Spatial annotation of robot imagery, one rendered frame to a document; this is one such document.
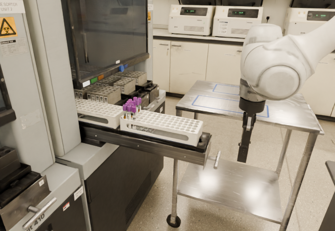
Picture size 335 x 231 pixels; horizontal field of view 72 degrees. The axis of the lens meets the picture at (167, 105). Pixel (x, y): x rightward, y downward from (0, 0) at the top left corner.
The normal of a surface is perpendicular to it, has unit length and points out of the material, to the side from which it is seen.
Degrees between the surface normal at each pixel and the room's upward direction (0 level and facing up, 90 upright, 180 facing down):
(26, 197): 90
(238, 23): 90
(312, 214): 0
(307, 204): 0
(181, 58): 90
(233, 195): 0
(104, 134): 90
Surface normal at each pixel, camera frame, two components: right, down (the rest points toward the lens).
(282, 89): -0.32, 0.45
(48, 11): 0.94, 0.16
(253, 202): 0.03, -0.92
